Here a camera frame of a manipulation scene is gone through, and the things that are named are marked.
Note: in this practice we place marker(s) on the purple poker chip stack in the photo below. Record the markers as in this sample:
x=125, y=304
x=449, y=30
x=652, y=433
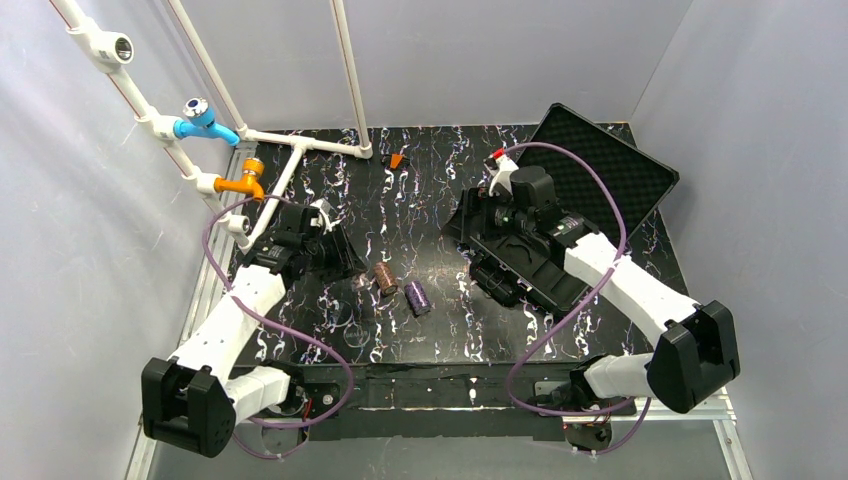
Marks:
x=417, y=298

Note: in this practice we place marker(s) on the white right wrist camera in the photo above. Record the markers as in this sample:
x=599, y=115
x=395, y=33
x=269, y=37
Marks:
x=500, y=167

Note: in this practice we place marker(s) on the clear blank acrylic button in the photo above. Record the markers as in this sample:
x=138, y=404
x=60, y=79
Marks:
x=338, y=316

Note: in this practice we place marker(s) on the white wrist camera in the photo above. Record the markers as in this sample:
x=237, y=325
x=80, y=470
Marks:
x=324, y=211
x=500, y=167

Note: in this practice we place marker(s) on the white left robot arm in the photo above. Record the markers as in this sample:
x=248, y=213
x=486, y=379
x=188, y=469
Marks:
x=191, y=400

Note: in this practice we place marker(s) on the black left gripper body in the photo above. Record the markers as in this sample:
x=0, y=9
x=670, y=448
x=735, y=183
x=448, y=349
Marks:
x=333, y=248

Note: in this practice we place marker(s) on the small orange black brush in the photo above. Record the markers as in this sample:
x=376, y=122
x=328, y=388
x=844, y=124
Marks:
x=395, y=161

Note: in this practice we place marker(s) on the orange grey poker chip stack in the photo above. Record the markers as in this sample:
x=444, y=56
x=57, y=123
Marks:
x=385, y=278

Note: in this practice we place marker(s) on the clear dealer button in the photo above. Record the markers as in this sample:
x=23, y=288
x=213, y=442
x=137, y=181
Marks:
x=356, y=336

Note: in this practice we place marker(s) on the blue plastic faucet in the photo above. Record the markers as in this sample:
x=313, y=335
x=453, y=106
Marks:
x=200, y=121

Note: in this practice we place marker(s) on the aluminium rail frame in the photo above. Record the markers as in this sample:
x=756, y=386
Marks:
x=430, y=388

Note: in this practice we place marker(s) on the orange plastic faucet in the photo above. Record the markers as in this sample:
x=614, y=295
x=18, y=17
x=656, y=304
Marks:
x=249, y=182

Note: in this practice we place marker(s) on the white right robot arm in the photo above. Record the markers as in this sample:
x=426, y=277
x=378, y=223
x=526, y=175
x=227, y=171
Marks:
x=693, y=345

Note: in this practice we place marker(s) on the black poker set case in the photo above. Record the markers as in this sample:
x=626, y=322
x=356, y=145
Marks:
x=604, y=185

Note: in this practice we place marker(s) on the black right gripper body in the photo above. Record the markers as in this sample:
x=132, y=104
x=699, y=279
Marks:
x=473, y=216

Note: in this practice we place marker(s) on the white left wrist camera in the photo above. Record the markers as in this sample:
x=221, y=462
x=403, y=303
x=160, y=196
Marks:
x=324, y=211

